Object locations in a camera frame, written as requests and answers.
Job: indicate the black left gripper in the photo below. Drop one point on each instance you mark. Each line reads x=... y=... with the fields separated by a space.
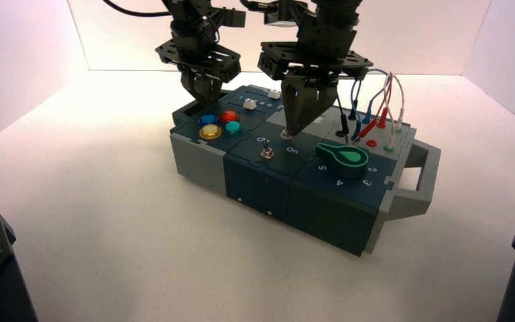
x=199 y=55

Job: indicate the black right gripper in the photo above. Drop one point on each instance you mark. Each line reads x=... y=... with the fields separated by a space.
x=315 y=58

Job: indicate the metal toggle switch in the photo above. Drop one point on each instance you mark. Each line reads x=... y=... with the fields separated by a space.
x=266 y=153
x=285 y=133

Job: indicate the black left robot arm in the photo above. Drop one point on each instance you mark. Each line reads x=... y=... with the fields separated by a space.
x=186 y=13

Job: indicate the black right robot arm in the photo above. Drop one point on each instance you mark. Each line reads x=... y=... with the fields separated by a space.
x=335 y=11

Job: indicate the white display screen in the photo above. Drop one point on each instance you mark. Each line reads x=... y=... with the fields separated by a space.
x=320 y=119

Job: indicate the blue push button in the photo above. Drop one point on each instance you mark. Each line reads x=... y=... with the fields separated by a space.
x=208 y=119

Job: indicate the white slider knob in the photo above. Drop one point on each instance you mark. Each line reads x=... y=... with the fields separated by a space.
x=274 y=94
x=250 y=104

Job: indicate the red push button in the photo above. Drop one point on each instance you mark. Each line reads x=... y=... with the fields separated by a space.
x=229 y=116

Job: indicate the yellow push button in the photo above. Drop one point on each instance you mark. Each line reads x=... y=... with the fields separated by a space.
x=211 y=131

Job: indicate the black banana socket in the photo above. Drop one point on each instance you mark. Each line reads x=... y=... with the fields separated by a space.
x=340 y=133

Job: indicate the teal push button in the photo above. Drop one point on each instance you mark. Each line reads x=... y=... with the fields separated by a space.
x=233 y=128

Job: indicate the green rotary knob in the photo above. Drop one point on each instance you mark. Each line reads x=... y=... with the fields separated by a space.
x=345 y=160

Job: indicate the red banana socket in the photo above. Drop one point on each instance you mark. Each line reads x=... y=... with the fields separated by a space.
x=371 y=143

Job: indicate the blue grey control box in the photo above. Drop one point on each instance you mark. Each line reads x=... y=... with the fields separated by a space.
x=257 y=186

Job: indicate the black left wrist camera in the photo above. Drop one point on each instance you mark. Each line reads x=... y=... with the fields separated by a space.
x=228 y=17

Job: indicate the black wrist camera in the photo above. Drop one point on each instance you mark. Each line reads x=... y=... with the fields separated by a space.
x=228 y=17
x=284 y=15

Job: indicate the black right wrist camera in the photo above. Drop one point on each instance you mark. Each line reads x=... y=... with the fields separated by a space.
x=284 y=15

